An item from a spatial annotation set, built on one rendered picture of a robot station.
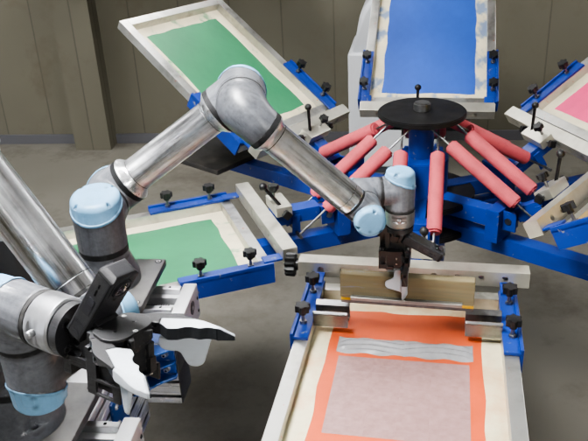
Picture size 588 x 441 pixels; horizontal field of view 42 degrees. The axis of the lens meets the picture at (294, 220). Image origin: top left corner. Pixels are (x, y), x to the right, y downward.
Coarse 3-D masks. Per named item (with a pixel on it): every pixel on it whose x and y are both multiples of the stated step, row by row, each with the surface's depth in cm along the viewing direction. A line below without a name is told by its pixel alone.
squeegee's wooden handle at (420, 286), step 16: (352, 272) 204; (368, 272) 204; (384, 272) 204; (352, 288) 206; (368, 288) 205; (384, 288) 204; (416, 288) 202; (432, 288) 201; (448, 288) 200; (464, 288) 199; (464, 304) 201
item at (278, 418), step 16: (336, 288) 227; (480, 304) 219; (496, 304) 218; (304, 352) 200; (288, 368) 193; (512, 368) 189; (288, 384) 187; (512, 384) 183; (288, 400) 182; (512, 400) 178; (272, 416) 177; (288, 416) 180; (512, 416) 173; (272, 432) 172; (512, 432) 169
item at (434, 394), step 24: (408, 336) 209; (432, 336) 208; (456, 336) 208; (408, 360) 199; (432, 360) 199; (480, 360) 198; (408, 384) 190; (432, 384) 190; (456, 384) 190; (480, 384) 189; (408, 408) 183; (432, 408) 182; (456, 408) 182; (480, 408) 181; (408, 432) 175; (432, 432) 175; (456, 432) 174; (480, 432) 174
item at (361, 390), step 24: (360, 312) 221; (384, 312) 220; (336, 336) 211; (360, 336) 210; (384, 336) 210; (336, 360) 201; (360, 360) 200; (384, 360) 200; (336, 384) 192; (360, 384) 191; (384, 384) 191; (336, 408) 184; (360, 408) 183; (384, 408) 183; (312, 432) 177; (336, 432) 176; (360, 432) 176; (384, 432) 175
